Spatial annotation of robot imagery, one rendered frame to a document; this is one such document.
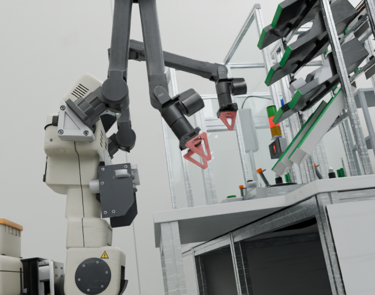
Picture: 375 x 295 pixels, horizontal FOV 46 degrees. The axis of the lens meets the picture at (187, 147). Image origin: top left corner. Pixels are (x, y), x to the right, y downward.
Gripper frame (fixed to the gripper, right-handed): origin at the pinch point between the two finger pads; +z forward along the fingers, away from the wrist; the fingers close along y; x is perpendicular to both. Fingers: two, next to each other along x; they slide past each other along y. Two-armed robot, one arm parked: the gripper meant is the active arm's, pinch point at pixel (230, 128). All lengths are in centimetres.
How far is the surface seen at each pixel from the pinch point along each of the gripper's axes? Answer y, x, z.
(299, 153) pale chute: -30.5, -11.1, 21.2
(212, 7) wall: 276, -108, -246
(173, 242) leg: -47, 39, 45
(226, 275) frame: 80, -9, 57
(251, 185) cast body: 37.1, -17.7, 17.6
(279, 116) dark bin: -23.2, -10.7, 4.9
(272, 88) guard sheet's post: 22.8, -33.5, -25.8
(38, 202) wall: 302, 111, -42
